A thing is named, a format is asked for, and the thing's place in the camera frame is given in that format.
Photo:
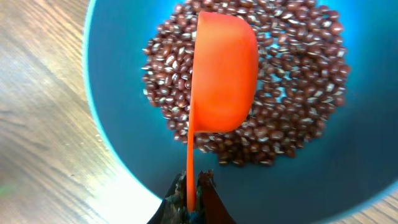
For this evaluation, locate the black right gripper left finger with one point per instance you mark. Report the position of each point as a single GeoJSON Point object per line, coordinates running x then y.
{"type": "Point", "coordinates": [172, 209]}

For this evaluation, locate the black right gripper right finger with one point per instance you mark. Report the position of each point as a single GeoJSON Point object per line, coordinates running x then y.
{"type": "Point", "coordinates": [214, 209]}

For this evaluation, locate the orange scoop with blue handle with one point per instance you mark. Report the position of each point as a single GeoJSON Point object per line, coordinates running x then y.
{"type": "Point", "coordinates": [225, 68]}

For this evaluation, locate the white digital kitchen scale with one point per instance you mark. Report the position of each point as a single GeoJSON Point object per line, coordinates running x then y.
{"type": "Point", "coordinates": [124, 200]}

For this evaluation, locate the blue plastic bowl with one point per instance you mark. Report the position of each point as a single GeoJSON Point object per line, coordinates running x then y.
{"type": "Point", "coordinates": [353, 164]}

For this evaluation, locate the red beans in bowl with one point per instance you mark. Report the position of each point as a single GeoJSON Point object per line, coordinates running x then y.
{"type": "Point", "coordinates": [302, 76]}

